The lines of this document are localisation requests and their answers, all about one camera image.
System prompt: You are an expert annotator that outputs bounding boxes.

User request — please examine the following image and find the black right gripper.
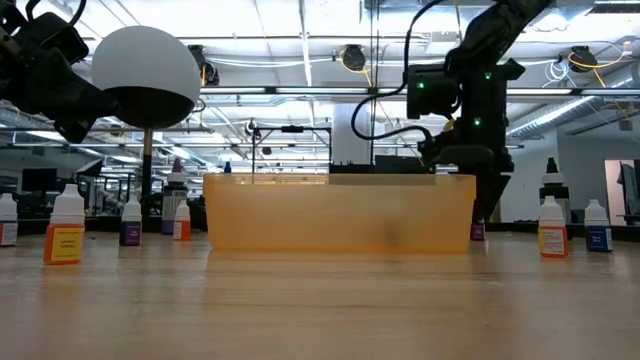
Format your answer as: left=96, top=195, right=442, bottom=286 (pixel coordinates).
left=417, top=58, right=526, bottom=224

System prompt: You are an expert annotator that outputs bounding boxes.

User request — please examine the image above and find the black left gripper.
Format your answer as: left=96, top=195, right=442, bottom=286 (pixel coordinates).
left=0, top=44, right=120, bottom=144

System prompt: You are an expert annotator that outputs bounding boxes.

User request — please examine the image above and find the large black food coloring bottle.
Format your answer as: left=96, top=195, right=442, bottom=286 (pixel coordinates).
left=538, top=156, right=573, bottom=240

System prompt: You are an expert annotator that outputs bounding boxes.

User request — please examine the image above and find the small blue dropper bottle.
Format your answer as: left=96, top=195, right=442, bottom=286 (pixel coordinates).
left=583, top=198, right=614, bottom=253

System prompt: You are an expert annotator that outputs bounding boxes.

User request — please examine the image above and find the large purple food coloring bottle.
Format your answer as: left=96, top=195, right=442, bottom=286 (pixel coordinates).
left=160, top=157, right=189, bottom=236

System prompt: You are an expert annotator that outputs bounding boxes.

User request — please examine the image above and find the small orange bottle yellow label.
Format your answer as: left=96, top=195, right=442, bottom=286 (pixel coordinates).
left=43, top=183, right=87, bottom=266

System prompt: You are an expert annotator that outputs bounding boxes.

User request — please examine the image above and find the small white bottle red label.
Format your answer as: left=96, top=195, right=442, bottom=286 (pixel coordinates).
left=0, top=192, right=19, bottom=248

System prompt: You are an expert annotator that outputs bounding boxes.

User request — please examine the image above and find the small orange dropper bottle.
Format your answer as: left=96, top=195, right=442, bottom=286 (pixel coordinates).
left=172, top=199, right=192, bottom=242

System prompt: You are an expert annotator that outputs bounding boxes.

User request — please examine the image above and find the white globe table lamp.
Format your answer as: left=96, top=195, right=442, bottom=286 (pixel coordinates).
left=90, top=24, right=202, bottom=224

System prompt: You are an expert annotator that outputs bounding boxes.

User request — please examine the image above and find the black monitor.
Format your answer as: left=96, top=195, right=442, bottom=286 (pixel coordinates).
left=20, top=167, right=59, bottom=194

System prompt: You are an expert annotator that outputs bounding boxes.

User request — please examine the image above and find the black vented computer case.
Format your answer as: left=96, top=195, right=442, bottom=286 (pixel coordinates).
left=328, top=154, right=426, bottom=176

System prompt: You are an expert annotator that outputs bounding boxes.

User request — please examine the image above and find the orange translucent plastic bin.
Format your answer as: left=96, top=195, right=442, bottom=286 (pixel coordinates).
left=202, top=172, right=477, bottom=255

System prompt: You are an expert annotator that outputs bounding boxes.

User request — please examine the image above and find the long ceiling light bar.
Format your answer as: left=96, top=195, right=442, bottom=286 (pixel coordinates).
left=199, top=85, right=640, bottom=98

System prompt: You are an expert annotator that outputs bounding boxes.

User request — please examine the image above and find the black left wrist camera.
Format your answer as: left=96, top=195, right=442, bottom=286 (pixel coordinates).
left=19, top=12, right=90, bottom=66

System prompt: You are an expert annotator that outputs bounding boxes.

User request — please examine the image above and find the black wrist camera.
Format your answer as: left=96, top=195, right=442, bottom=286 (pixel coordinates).
left=406, top=63, right=462, bottom=121
left=19, top=12, right=90, bottom=66

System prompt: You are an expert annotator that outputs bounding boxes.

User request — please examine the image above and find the silver ventilation duct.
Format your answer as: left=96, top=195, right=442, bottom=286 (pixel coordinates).
left=505, top=64, right=640, bottom=139

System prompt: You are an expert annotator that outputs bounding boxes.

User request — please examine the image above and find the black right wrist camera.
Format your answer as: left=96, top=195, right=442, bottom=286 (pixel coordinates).
left=406, top=63, right=462, bottom=121

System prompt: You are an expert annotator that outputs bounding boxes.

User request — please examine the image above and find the black camera cable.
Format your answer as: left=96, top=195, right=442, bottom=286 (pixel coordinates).
left=349, top=0, right=449, bottom=143

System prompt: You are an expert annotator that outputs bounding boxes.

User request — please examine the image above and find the black distant workcell frame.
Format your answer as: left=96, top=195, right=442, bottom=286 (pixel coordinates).
left=251, top=124, right=334, bottom=175

